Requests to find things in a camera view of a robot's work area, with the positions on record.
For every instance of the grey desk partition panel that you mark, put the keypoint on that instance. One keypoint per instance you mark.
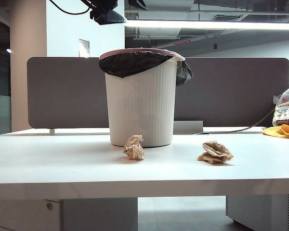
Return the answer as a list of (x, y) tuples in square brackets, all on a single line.
[(67, 96)]

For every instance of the white cabinet with vent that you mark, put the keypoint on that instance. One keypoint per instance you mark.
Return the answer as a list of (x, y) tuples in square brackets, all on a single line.
[(255, 211)]

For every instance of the round white lamp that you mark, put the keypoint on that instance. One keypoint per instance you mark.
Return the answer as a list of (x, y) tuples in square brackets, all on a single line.
[(9, 50)]

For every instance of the brown paper ball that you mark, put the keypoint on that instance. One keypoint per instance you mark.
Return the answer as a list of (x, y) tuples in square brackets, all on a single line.
[(135, 150)]

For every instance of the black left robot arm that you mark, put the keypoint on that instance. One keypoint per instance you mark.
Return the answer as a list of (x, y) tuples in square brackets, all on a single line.
[(108, 14)]

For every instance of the long ceiling light strip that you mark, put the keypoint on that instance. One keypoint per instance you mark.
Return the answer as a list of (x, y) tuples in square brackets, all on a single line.
[(207, 24)]

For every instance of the yellow cloth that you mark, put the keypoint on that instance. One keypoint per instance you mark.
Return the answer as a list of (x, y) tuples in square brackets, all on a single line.
[(272, 131)]

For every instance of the white under-desk drawer cabinet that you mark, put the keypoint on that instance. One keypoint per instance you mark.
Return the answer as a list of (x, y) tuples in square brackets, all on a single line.
[(86, 214)]

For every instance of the printed plastic snack bag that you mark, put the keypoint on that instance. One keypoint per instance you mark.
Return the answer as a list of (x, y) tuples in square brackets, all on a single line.
[(283, 113)]

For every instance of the silver wall plate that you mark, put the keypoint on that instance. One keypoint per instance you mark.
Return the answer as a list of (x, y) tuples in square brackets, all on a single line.
[(84, 48)]

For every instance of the grey metal bracket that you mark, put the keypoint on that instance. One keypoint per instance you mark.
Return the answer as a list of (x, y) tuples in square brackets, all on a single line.
[(187, 127)]

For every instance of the brown paper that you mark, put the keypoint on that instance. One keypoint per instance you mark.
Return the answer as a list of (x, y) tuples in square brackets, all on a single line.
[(215, 151)]

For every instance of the white ribbed trash can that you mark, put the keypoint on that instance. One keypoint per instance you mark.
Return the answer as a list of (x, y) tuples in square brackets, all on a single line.
[(142, 108)]

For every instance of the small black ceiling fixture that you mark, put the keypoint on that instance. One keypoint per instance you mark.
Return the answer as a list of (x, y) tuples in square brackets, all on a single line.
[(215, 46)]

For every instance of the black trash bag liner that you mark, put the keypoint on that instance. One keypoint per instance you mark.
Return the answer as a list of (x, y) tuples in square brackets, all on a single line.
[(130, 65)]

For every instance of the round cabinet lock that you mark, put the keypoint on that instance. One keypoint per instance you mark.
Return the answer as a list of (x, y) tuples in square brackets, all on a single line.
[(48, 206)]

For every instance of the red ceiling sign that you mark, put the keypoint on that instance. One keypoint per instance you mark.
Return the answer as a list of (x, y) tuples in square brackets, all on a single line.
[(183, 42)]

